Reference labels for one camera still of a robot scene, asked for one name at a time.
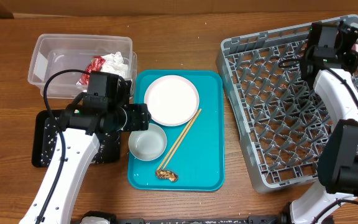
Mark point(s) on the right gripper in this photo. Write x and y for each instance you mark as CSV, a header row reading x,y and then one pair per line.
x,y
355,58

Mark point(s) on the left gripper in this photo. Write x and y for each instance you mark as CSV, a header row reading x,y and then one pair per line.
x,y
139,118

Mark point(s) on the grey bowl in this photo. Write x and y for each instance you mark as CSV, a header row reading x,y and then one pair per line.
x,y
148,145

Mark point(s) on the white napkin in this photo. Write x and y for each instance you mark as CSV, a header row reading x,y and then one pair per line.
x,y
114,63

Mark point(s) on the brown food scrap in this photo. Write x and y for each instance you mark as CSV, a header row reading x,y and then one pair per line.
x,y
166,175

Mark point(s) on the red snack wrapper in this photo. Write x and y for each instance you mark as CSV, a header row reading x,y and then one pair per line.
x,y
95,66

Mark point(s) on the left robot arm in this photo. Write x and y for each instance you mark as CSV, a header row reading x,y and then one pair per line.
x,y
73,153

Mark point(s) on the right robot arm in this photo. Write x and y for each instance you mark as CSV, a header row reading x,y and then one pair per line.
x,y
327,65

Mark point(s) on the grey dishwasher rack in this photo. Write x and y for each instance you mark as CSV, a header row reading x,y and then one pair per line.
x,y
283,124

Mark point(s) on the large pink plate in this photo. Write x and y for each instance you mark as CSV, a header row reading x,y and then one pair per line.
x,y
172,100

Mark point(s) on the teal serving tray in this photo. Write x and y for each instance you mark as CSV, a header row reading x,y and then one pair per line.
x,y
199,161

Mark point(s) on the wooden chopstick left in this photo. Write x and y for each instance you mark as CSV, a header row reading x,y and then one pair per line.
x,y
174,144

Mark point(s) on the wooden chopstick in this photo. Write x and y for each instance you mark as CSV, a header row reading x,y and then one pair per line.
x,y
182,140
174,144

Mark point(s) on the wooden chopstick right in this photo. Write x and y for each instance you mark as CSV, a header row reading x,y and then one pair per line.
x,y
182,140

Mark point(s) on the black plastic tray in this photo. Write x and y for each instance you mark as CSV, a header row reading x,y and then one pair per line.
x,y
40,146

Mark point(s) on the clear plastic bin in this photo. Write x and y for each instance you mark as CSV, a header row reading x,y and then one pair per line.
x,y
56,52

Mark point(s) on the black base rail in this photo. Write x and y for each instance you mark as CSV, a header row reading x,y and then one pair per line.
x,y
182,220

